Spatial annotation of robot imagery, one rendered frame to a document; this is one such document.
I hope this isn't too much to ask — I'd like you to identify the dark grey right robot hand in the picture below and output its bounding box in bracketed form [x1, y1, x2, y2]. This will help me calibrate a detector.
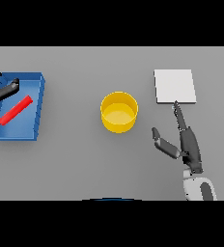
[151, 100, 205, 175]

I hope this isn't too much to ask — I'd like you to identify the yellow bowl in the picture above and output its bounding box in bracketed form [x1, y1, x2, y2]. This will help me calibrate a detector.
[99, 91, 139, 134]

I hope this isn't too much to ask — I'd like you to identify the red beaker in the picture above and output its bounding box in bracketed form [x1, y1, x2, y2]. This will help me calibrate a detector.
[0, 95, 34, 126]

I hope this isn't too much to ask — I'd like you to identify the blue plastic tray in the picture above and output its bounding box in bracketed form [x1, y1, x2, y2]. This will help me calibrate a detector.
[0, 71, 46, 142]

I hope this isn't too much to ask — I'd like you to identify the pale square measuring scale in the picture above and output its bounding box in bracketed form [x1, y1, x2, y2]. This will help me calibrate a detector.
[154, 69, 198, 105]

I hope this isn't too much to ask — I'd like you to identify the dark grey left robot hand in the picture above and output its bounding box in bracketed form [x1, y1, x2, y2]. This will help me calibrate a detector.
[0, 71, 20, 103]

